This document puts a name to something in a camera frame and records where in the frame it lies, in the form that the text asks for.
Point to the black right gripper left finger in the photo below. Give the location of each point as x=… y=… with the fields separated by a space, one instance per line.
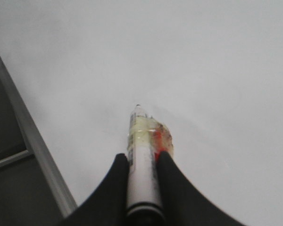
x=106 y=205

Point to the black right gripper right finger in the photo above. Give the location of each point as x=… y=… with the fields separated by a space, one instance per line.
x=183 y=204

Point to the red magnet taped to marker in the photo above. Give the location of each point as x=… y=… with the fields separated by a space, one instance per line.
x=161 y=139

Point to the white black whiteboard marker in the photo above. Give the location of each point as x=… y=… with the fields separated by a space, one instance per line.
x=143 y=202

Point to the white whiteboard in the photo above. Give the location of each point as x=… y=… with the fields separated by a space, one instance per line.
x=211 y=70

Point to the grey aluminium whiteboard frame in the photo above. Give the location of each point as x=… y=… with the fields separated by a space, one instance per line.
x=35 y=144

